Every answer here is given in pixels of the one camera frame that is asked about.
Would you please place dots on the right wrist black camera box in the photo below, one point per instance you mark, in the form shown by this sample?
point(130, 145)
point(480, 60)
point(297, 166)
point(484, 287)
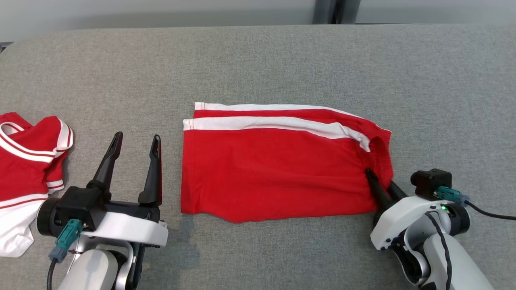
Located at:
point(429, 181)

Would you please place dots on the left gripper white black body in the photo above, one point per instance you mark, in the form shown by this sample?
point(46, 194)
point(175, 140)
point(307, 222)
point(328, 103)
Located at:
point(129, 229)

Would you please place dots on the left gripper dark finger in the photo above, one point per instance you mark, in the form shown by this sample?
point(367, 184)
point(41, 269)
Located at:
point(153, 177)
point(107, 169)

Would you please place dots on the red shorts white stripes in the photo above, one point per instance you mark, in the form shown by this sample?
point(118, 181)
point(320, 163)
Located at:
point(262, 173)

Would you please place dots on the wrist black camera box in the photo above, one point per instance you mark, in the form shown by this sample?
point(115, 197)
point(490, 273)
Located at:
point(429, 181)
point(78, 205)

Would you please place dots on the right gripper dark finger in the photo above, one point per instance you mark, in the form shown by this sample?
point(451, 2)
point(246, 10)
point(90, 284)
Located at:
point(397, 193)
point(379, 193)

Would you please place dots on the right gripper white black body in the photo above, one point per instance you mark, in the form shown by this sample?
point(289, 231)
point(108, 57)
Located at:
point(393, 221)

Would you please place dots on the red white jersey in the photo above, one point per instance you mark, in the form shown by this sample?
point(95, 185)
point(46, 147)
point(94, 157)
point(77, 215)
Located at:
point(24, 173)

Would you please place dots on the grey metal partition post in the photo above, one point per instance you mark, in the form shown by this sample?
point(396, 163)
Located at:
point(322, 12)

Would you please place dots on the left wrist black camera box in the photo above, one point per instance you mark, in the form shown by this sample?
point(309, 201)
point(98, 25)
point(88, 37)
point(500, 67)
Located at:
point(78, 205)

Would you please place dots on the right white grey robot arm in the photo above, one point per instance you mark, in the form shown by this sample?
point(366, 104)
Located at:
point(463, 262)

